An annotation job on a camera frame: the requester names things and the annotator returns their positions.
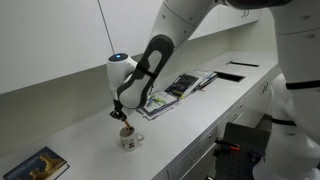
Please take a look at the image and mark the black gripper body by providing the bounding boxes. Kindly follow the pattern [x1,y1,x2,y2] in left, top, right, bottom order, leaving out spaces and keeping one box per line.
[110,100,127,121]

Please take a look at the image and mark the white printed mug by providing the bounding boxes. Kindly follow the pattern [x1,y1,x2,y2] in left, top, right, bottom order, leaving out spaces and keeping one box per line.
[119,127,144,152]

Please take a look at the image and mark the white green magazine stack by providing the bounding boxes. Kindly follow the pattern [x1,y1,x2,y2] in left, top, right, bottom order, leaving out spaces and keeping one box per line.
[137,91,181,120]

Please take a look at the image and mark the dark blue magazine stack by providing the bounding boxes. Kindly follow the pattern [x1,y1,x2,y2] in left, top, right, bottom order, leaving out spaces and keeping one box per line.
[166,69,217,99]

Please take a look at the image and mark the white upper cabinet right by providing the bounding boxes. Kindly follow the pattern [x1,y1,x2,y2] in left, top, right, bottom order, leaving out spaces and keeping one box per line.
[100,0,163,56]

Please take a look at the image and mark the white cabinet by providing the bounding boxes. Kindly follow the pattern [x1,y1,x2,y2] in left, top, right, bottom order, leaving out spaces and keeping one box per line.
[0,0,112,94]
[100,0,163,56]

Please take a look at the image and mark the blue hardcover book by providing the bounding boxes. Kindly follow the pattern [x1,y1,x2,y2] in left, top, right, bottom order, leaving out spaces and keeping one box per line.
[3,146,69,180]

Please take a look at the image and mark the white lower cabinet drawers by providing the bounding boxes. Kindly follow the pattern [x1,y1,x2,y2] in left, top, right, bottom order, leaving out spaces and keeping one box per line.
[152,67,278,180]

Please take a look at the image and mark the black orange clamp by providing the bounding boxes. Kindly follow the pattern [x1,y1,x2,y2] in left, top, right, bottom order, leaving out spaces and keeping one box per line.
[213,137,240,157]

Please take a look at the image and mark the white upper cabinet left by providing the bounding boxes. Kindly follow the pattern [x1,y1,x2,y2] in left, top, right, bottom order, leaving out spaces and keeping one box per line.
[0,0,112,94]

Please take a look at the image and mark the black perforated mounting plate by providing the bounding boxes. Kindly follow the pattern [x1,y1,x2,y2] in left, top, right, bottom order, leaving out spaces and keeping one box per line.
[215,123,270,180]

